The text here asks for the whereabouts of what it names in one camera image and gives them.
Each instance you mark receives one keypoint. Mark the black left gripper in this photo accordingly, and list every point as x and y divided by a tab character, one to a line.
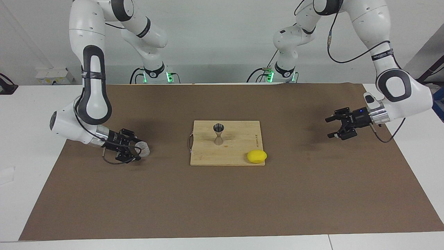
359	118

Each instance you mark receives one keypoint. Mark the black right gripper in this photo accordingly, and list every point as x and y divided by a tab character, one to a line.
116	141

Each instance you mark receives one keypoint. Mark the steel double jigger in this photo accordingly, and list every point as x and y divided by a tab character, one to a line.
218	133

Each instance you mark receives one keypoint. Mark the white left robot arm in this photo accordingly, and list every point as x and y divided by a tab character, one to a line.
416	100

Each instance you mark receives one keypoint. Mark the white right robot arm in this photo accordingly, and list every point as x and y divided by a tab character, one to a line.
83	34

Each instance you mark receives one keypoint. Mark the bamboo cutting board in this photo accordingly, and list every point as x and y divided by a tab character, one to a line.
208	152

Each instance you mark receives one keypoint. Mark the yellow lemon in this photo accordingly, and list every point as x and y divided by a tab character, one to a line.
257	156

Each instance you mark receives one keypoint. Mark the blue box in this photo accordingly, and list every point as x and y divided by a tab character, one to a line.
437	102

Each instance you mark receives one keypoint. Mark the black tripod stand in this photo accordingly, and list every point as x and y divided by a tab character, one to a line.
428	73

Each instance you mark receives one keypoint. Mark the white power strip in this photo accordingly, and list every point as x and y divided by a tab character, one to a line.
52	78

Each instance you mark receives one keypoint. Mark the brown table mat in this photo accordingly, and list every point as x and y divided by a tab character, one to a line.
222	201

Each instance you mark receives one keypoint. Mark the white paper label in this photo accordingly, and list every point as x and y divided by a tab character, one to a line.
7	175

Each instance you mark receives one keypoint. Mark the black clamp mount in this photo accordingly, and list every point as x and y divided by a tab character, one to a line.
7	86

